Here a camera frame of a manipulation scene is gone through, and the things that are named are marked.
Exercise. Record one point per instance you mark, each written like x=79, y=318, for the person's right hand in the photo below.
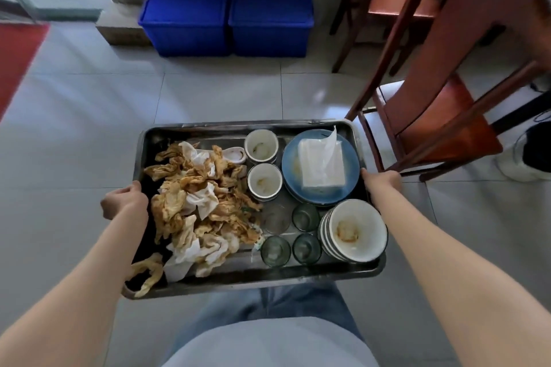
x=385, y=181

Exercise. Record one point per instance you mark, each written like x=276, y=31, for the person's left hand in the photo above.
x=125, y=204

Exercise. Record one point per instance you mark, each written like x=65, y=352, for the person's left thumb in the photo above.
x=133, y=187

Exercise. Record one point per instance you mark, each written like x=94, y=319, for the person's right thumb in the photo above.
x=367, y=174

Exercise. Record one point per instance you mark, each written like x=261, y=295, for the rectangular metal serving tray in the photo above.
x=275, y=268

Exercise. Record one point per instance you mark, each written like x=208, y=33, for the person's left forearm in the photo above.
x=77, y=289

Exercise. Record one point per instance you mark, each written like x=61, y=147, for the person's right forearm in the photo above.
x=452, y=276

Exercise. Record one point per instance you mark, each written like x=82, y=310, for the white tissue pack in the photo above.
x=322, y=164

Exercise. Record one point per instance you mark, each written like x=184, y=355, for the stack of white bowls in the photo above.
x=355, y=229

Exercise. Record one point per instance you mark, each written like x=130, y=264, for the pile of soiled paper napkins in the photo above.
x=202, y=203

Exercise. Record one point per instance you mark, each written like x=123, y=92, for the small clear drinking glass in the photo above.
x=277, y=219
x=307, y=249
x=275, y=251
x=305, y=217

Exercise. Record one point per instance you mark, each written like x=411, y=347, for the stack of blue plates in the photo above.
x=292, y=164

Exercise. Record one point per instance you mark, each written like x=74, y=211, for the crumpled stained napkin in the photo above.
x=148, y=272

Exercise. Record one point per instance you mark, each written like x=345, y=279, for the white ceramic cup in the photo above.
x=264, y=181
x=261, y=145

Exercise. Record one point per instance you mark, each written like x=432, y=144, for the white ceramic spoon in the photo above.
x=236, y=155

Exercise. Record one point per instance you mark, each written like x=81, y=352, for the person's blue jeans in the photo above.
x=275, y=304

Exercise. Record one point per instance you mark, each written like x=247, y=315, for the red floor mat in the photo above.
x=17, y=61

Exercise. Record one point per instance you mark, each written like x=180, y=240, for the blue plastic storage bin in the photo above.
x=185, y=22
x=271, y=22

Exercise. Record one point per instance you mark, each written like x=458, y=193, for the person's white shirt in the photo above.
x=267, y=345

